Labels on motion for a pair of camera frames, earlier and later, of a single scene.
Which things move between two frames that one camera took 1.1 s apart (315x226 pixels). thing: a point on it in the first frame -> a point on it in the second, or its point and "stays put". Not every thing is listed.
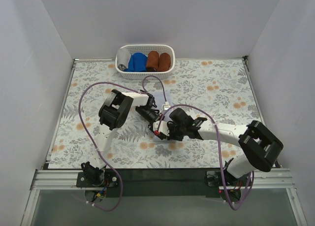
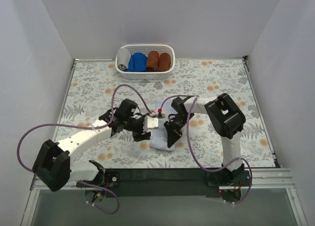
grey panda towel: x=123 y=56 stays put
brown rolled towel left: x=152 y=61 stays put
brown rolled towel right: x=165 y=62 stays put
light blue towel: x=161 y=101 -> x=159 y=136
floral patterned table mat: x=219 y=91 stays put
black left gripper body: x=154 y=117 -> x=141 y=127
